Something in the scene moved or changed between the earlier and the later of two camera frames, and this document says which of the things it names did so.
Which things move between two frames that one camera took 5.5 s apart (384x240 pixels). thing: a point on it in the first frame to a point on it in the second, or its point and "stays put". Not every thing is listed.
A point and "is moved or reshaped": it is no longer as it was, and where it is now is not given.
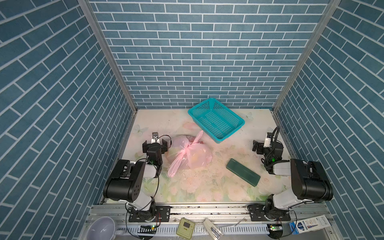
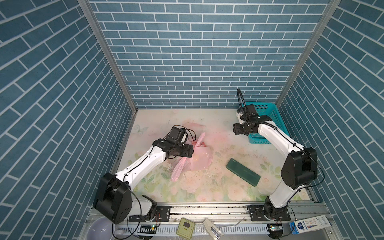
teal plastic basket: (217, 120) to (270, 110)
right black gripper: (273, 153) to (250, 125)
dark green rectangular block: (243, 173) stays put
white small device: (215, 232) stays put
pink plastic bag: (194, 154) is moved or reshaped
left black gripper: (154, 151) to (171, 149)
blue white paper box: (300, 226) stays put
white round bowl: (102, 228) stays put
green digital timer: (185, 228) stays put
